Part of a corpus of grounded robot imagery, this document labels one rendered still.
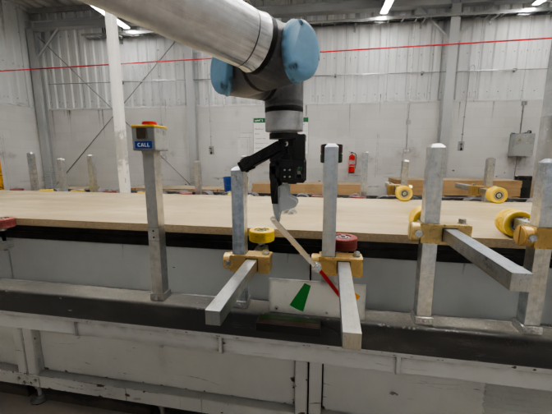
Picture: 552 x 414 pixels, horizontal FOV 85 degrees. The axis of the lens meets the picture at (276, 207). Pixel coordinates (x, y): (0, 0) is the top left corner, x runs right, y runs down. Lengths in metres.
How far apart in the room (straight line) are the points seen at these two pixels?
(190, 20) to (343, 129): 7.55
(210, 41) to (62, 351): 1.55
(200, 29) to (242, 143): 7.68
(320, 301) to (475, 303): 0.54
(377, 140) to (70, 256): 7.31
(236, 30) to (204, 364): 1.23
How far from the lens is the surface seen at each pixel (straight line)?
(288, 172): 0.71
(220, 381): 1.44
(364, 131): 8.00
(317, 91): 8.04
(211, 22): 0.46
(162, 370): 1.53
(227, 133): 8.23
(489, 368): 1.08
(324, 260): 0.83
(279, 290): 0.87
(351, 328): 0.54
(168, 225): 1.12
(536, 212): 0.94
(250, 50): 0.50
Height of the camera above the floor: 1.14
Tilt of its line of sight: 9 degrees down
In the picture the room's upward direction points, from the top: straight up
